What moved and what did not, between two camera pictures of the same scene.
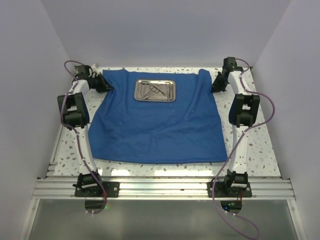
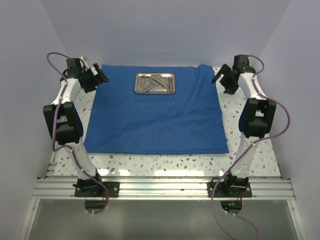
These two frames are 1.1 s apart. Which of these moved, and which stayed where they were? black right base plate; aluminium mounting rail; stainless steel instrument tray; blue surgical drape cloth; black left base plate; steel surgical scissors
Moved: blue surgical drape cloth; steel surgical scissors; stainless steel instrument tray
Stayed: aluminium mounting rail; black right base plate; black left base plate
